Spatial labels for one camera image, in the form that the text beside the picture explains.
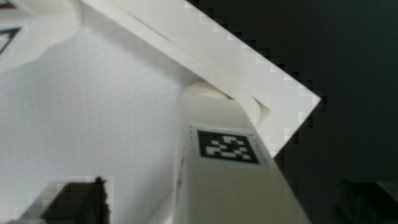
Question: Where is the white desk top tray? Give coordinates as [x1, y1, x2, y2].
[0, 0, 320, 224]

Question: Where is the white desk leg with tag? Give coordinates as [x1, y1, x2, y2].
[0, 0, 82, 74]

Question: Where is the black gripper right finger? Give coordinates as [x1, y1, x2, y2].
[334, 180, 398, 224]

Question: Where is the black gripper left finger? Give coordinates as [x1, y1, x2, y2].
[23, 177, 111, 224]

